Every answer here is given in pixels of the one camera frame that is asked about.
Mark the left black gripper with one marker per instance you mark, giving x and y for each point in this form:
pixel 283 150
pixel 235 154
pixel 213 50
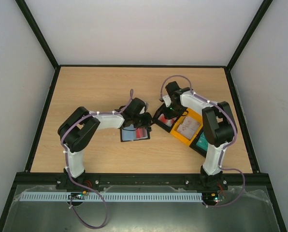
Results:
pixel 148 121

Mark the right controller board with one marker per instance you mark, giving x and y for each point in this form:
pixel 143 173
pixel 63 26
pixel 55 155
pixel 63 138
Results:
pixel 213 198

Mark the teal card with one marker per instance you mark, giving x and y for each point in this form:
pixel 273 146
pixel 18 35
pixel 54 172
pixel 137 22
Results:
pixel 202 143

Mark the red striped card in tray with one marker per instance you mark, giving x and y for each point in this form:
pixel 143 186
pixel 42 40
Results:
pixel 165 121

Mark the black tray left compartment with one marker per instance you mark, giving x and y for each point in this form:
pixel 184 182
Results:
pixel 155 120

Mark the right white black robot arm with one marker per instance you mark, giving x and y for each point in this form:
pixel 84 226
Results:
pixel 207 127

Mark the yellow tray middle compartment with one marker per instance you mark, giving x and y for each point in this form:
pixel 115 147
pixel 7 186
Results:
pixel 191 113

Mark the red circle white card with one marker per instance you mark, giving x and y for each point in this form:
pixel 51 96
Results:
pixel 141 134

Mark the black frame post right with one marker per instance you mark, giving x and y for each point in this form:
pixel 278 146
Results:
pixel 248 33

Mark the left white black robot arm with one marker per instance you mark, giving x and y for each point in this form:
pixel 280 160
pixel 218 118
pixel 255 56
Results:
pixel 78 129

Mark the controller board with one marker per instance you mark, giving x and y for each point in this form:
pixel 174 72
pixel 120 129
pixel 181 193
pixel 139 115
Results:
pixel 77 198
pixel 213 198

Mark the light blue slotted cable duct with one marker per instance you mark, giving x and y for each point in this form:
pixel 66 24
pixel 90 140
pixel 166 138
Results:
pixel 114 197

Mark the black frame post left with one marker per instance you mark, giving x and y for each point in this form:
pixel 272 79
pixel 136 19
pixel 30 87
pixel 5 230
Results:
pixel 26 12

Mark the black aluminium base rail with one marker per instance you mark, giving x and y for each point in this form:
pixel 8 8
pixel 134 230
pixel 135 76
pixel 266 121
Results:
pixel 198 182

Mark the black frame post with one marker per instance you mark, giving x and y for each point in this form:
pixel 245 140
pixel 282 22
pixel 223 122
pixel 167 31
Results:
pixel 26 12
pixel 248 33

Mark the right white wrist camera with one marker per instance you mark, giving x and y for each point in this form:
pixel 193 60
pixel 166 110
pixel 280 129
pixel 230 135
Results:
pixel 166 100

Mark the black card holder wallet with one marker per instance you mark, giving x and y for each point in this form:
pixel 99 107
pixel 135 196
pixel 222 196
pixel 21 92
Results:
pixel 128 134

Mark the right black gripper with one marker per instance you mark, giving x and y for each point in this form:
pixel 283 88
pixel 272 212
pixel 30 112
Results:
pixel 167 114

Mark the left controller board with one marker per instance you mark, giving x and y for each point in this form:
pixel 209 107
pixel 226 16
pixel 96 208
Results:
pixel 77 198

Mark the red patterned white card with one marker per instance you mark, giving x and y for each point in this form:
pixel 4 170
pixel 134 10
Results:
pixel 188 127

